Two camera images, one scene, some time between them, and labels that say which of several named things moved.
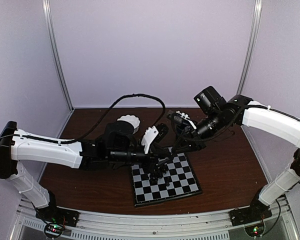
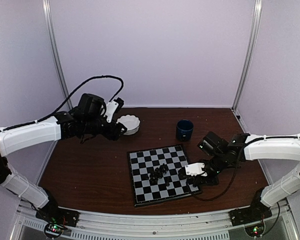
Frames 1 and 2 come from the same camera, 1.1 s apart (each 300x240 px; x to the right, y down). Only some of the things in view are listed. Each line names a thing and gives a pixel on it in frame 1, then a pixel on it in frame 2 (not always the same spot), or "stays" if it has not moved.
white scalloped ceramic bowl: x=132 y=120 stays
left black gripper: x=156 y=152 to x=113 y=133
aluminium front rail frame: x=210 y=225 stays
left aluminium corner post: x=47 y=8 stays
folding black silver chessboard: x=183 y=183 stays
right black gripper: x=194 y=145 to x=199 y=180
